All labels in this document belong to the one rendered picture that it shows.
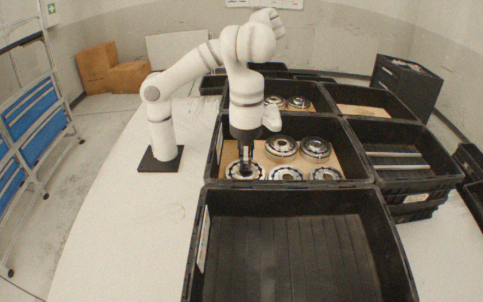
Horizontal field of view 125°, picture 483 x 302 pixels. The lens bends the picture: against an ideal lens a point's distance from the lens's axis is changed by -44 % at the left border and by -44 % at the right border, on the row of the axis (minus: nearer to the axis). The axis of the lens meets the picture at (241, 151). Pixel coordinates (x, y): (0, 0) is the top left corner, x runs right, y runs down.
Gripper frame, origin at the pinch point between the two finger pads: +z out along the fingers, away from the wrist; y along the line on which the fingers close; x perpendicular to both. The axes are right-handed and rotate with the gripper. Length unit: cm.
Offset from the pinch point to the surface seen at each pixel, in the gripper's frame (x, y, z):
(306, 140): 19.4, -13.4, 1.4
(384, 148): 52, -14, 4
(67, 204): -150, -36, 88
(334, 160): 28.1, -6.9, 4.2
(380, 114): 64, -40, 4
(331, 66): 149, -322, 71
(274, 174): 7.5, 1.9, 1.2
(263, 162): 5.5, -6.1, 4.2
